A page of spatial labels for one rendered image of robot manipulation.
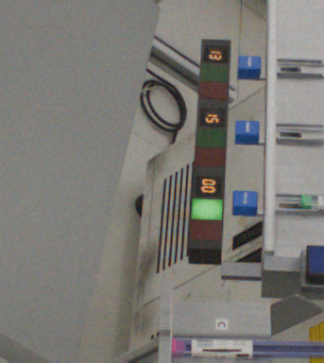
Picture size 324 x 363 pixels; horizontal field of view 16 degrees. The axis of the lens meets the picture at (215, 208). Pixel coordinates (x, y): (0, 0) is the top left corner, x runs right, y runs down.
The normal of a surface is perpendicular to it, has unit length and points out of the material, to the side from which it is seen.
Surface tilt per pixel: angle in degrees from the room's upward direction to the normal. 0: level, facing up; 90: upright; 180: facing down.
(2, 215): 0
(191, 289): 90
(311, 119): 43
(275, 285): 90
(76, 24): 0
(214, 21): 0
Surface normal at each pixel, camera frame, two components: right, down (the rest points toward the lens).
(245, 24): 0.69, -0.40
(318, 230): 0.01, -0.58
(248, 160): -0.73, -0.43
